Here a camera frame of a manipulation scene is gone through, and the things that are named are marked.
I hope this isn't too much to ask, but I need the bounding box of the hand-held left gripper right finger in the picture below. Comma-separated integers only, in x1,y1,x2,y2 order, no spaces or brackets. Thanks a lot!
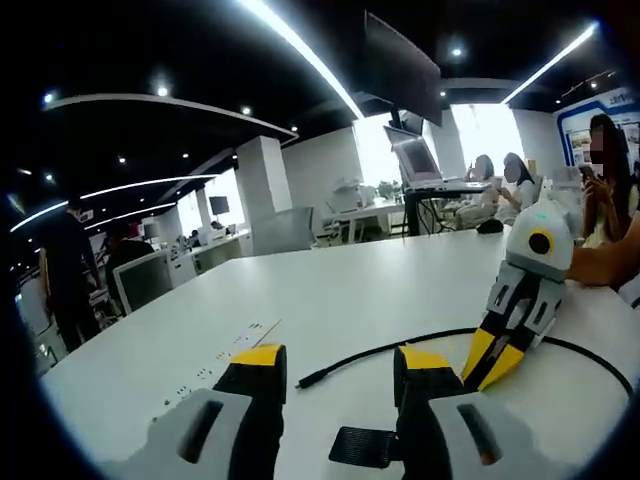
392,345,544,480

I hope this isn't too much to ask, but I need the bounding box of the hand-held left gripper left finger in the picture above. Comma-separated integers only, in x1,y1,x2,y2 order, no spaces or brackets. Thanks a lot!
112,342,290,480

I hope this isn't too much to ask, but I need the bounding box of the black charging cable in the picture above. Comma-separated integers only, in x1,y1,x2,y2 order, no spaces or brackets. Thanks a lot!
295,327,635,401

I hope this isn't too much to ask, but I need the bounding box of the white desk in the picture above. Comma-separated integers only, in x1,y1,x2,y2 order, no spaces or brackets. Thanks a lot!
38,227,640,480

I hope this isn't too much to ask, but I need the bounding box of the white paper sheet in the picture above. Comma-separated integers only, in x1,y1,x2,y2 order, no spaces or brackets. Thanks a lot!
149,317,286,424

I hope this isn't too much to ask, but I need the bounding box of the black laptop stand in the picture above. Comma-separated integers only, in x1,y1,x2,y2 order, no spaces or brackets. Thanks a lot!
403,187,466,239

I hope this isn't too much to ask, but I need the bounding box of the open laptop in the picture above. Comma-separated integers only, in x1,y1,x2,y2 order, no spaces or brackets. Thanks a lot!
383,124,494,192

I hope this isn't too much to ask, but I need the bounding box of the white office chair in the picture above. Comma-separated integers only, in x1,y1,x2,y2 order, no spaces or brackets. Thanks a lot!
111,249,175,317

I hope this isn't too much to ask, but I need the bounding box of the grey office chair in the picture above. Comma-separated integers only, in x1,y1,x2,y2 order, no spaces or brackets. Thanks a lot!
252,206,317,257

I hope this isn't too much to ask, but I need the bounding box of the large dark hanging monitor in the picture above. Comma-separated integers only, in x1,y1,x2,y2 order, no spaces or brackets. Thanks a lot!
363,10,444,127

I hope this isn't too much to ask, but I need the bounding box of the white square pillar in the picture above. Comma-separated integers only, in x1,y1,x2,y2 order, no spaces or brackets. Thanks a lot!
235,135,294,259

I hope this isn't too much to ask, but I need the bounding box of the long ceiling light strip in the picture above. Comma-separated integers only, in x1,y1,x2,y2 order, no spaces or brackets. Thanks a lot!
237,0,366,119

